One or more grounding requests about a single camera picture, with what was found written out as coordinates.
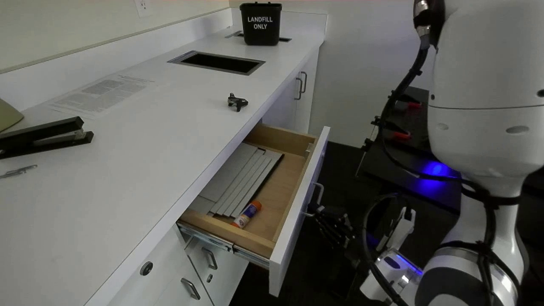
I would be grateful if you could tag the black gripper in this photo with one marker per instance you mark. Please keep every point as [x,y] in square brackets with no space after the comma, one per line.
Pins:
[345,235]

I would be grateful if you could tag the white drawer with wooden interior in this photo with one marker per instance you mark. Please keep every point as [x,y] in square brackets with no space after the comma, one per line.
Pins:
[282,193]

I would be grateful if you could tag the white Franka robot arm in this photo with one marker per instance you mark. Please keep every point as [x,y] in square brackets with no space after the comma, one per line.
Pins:
[486,113]

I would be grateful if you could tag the white drawer with lock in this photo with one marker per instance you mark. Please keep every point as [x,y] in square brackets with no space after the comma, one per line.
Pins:
[154,255]

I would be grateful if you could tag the white orange glue stick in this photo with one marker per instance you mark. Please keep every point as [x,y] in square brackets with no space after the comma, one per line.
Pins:
[248,215]

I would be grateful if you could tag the red black clamp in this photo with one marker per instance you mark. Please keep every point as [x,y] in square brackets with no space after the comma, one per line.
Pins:
[396,135]
[408,104]

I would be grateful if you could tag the narrow white cabinet door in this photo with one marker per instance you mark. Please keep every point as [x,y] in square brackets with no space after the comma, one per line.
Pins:
[285,111]

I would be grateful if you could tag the black robot table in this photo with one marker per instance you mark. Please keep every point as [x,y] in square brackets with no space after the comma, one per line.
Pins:
[416,142]

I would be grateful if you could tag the black binder clip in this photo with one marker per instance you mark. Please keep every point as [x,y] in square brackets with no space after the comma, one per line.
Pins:
[234,102]

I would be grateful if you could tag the large rectangular counter opening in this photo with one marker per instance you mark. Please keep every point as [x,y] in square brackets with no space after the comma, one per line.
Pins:
[217,62]

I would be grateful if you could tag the black landfill bin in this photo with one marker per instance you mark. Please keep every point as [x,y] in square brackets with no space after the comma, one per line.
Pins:
[258,31]

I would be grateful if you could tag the white printed paper sheet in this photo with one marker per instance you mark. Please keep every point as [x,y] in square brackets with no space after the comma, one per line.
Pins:
[102,94]

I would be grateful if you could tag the black stapler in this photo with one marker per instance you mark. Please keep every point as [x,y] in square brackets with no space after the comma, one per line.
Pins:
[44,136]

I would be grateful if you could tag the silver pen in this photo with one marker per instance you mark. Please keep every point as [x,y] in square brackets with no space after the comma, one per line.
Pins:
[18,170]

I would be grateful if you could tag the yellow-green folder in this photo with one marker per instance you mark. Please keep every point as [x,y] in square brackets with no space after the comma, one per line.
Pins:
[8,116]

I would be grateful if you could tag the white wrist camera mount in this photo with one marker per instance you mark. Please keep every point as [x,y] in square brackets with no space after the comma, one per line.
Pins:
[399,227]

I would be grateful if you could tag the white wall outlet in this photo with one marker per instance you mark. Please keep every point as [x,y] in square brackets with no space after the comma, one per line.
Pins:
[141,6]

